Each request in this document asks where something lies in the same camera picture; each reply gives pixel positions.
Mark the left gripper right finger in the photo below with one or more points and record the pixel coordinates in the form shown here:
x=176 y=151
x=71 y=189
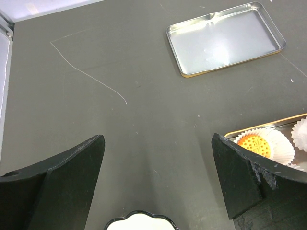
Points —
x=259 y=194

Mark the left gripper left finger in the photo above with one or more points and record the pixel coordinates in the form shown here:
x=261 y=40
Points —
x=53 y=194

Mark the orange cookie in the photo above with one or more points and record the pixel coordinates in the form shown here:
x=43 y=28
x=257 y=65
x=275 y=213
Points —
x=256 y=144

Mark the gold cookie tin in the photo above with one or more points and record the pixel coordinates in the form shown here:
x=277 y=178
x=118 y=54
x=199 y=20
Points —
x=284 y=126

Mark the silver tin lid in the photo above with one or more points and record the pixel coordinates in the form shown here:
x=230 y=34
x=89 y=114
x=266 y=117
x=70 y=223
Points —
x=222 y=39

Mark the white paper cup back-left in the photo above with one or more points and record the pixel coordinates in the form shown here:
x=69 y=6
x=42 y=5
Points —
x=282 y=149

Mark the white paper cup back-right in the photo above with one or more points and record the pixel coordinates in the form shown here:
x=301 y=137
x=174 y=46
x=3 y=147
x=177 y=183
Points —
x=299 y=134

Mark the white scalloped dish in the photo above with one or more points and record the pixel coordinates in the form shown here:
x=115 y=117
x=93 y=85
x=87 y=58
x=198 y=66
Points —
x=141 y=220

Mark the left aluminium frame post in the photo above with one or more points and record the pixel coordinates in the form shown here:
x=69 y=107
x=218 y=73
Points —
x=6 y=26

